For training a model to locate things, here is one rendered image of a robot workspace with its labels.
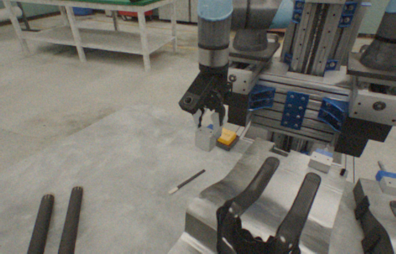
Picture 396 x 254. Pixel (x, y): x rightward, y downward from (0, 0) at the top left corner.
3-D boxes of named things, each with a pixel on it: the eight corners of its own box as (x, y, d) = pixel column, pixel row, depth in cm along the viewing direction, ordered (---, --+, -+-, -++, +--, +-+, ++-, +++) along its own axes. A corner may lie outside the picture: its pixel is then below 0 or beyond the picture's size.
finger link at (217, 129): (233, 131, 72) (229, 102, 68) (223, 142, 68) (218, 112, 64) (224, 130, 74) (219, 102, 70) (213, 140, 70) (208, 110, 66)
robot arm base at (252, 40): (239, 39, 119) (241, 17, 113) (271, 44, 113) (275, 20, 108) (227, 48, 108) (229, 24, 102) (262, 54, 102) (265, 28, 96)
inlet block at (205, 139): (218, 125, 82) (218, 112, 79) (231, 130, 80) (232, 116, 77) (195, 146, 73) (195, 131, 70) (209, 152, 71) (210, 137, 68)
